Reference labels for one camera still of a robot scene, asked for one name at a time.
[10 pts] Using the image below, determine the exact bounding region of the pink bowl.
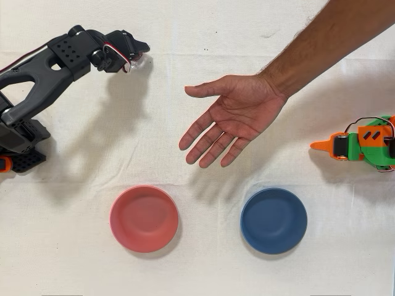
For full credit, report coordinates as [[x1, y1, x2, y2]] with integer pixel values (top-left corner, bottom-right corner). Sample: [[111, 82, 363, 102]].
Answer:
[[109, 184, 180, 253]]

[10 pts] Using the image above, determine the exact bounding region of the person's bare hand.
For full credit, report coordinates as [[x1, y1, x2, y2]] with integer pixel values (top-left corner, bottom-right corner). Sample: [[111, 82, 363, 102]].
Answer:
[[178, 73, 289, 169]]

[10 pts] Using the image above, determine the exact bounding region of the person's bare forearm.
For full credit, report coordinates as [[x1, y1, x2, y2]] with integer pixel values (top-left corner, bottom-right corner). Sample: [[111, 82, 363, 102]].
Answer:
[[257, 0, 395, 100]]

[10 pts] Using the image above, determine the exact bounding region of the red candy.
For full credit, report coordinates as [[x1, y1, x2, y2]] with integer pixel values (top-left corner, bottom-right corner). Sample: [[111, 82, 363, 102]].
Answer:
[[129, 52, 149, 73]]

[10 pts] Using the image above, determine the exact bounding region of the blue bowl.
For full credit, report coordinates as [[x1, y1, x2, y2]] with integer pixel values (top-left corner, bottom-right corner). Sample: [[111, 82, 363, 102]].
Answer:
[[239, 187, 309, 255]]

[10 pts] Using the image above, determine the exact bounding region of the white tablecloth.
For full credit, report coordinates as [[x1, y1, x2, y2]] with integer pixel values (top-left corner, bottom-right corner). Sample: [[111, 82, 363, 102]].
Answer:
[[0, 0, 395, 296]]

